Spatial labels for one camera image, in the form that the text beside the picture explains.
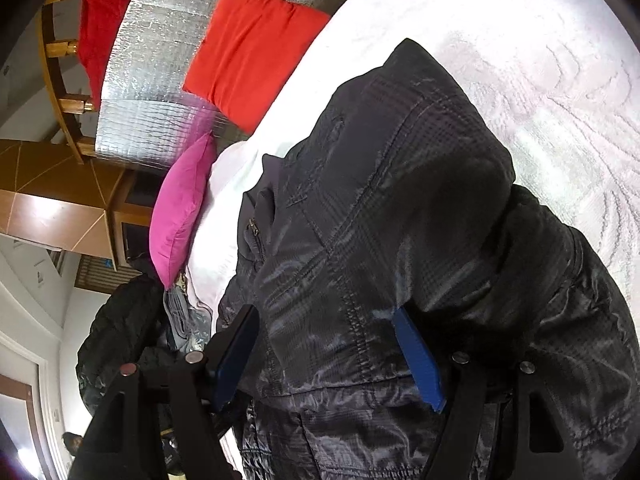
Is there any grey cloth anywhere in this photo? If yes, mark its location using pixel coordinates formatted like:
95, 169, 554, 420
162, 280, 201, 353

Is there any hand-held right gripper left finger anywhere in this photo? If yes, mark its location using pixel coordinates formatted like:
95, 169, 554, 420
67, 304, 259, 480

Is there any silver foil sheet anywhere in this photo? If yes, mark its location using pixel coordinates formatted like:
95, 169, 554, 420
94, 0, 371, 176

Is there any white door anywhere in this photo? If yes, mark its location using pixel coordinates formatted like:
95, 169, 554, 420
0, 345, 63, 480

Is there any red pillow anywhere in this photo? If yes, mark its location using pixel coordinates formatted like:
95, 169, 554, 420
182, 0, 331, 134

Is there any white blanket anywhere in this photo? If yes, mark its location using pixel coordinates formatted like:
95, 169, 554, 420
187, 0, 640, 331

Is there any wooden cabinet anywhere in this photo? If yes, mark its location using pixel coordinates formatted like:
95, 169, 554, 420
0, 139, 156, 272

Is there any pile of black clothes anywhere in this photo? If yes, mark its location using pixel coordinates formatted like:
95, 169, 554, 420
75, 272, 177, 441

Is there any magenta pillow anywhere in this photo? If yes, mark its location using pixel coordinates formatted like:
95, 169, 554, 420
149, 131, 219, 290

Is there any black jacket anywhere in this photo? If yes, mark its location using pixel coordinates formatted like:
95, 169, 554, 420
215, 37, 640, 480

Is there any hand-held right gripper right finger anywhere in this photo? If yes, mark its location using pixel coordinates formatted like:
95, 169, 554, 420
392, 306, 586, 480

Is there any red cloth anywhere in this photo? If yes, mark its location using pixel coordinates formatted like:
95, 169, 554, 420
77, 0, 153, 106

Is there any clear plastic bag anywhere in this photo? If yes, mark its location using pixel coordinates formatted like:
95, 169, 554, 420
185, 307, 217, 357

